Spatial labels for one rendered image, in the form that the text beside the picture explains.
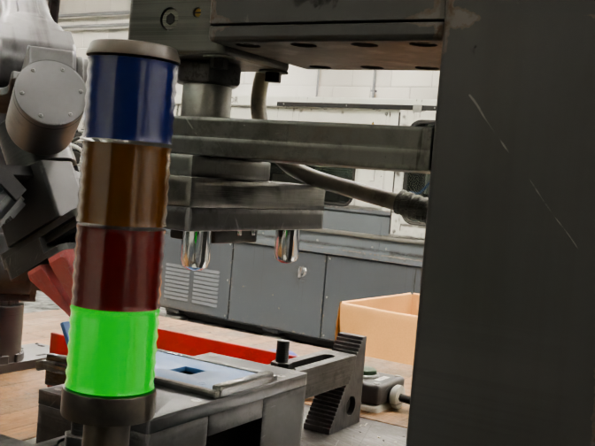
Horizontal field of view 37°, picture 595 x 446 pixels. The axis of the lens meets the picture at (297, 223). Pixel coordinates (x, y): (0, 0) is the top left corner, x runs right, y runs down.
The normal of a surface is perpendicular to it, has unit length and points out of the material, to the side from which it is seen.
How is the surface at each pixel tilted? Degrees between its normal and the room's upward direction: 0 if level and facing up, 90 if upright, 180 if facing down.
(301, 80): 90
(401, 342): 87
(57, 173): 60
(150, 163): 104
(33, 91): 65
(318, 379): 90
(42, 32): 27
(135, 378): 76
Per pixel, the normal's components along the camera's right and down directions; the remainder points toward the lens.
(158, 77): 0.69, 0.33
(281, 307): -0.57, 0.00
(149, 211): 0.73, -0.15
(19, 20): 0.25, -0.85
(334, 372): 0.85, 0.10
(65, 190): 0.78, -0.41
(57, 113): 0.39, -0.34
